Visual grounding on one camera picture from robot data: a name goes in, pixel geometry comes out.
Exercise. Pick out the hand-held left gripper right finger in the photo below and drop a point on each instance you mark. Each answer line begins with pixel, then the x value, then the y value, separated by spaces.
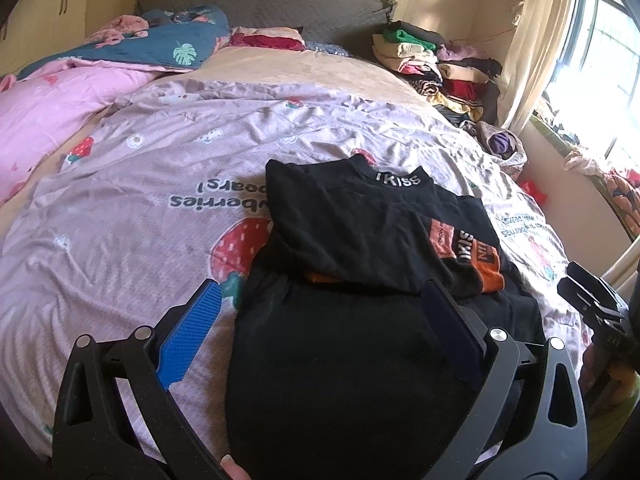
pixel 450 335

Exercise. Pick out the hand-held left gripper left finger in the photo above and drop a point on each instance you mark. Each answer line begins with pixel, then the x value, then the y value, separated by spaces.
pixel 192 327

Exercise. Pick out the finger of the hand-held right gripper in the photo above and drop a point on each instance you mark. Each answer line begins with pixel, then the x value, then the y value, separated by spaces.
pixel 597 287
pixel 580 300

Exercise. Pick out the black long-sleeve shirt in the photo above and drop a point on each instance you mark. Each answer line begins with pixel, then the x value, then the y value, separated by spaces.
pixel 350 360

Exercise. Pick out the pile of folded clothes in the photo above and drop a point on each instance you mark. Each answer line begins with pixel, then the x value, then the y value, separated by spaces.
pixel 440 70

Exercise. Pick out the person's left hand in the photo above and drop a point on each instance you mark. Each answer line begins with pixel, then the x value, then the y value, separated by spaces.
pixel 235 470

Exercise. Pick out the floral cloth on window sill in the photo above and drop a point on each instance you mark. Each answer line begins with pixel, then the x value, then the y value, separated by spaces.
pixel 610 180

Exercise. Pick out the red cloth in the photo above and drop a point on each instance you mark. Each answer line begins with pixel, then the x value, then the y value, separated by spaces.
pixel 534 191

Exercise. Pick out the strawberry print quilt cover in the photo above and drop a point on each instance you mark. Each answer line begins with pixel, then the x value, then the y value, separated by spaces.
pixel 125 220

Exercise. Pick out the purple cloth in pale bag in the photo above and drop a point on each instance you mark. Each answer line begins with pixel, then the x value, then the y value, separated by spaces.
pixel 500 142

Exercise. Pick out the window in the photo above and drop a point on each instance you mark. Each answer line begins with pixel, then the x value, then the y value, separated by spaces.
pixel 595 75

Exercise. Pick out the pink blanket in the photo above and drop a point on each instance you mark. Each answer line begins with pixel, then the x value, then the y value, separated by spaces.
pixel 50 110

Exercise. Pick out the cream curtain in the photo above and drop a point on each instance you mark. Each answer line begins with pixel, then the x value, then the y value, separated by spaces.
pixel 535 35

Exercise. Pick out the beige bed sheet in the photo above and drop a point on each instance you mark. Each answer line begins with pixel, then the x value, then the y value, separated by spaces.
pixel 310 70

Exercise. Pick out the blue leaf print quilt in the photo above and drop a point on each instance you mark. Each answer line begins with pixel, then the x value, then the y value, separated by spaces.
pixel 150 42

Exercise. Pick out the red and pink pillow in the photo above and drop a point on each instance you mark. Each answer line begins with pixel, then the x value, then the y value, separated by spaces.
pixel 265 40

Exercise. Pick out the blue patterned pillow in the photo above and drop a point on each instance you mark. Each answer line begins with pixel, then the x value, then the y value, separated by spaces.
pixel 327 49

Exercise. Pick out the grey padded headboard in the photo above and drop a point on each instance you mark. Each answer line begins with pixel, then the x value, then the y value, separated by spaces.
pixel 280 5

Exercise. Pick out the cream wardrobe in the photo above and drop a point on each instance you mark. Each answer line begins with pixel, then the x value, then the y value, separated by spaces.
pixel 40 15

